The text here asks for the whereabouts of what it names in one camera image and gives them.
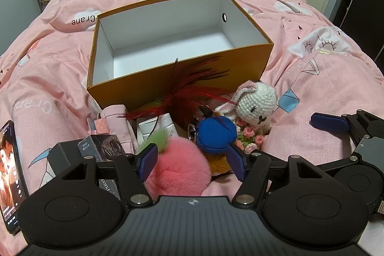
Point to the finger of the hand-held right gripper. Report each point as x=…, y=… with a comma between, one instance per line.
x=342, y=163
x=330, y=121

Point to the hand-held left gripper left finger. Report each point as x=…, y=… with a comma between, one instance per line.
x=147, y=163

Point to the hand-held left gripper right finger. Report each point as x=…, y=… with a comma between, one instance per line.
x=238, y=164

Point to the pink fluffy peach plush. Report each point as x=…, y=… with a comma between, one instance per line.
x=180, y=166

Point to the brown dog plush blue hat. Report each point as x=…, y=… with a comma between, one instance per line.
x=216, y=133

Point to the picture printed box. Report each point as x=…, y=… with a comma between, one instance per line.
x=105, y=146

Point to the pink pouch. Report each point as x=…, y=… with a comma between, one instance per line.
x=117, y=124

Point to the pink dotted hair clip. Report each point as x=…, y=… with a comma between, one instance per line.
x=100, y=125

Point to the white crochet bunny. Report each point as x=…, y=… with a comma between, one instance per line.
x=258, y=100

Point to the orange cardboard box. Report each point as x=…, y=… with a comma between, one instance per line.
x=126, y=91

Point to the red feather toy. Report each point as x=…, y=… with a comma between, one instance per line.
x=180, y=91

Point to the dark grey box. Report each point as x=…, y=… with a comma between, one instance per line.
x=64, y=158

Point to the white jar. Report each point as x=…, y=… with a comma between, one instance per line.
x=162, y=127

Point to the pink printed blanket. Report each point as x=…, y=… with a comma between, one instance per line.
x=315, y=79

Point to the smartphone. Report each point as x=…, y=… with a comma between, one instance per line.
x=10, y=178

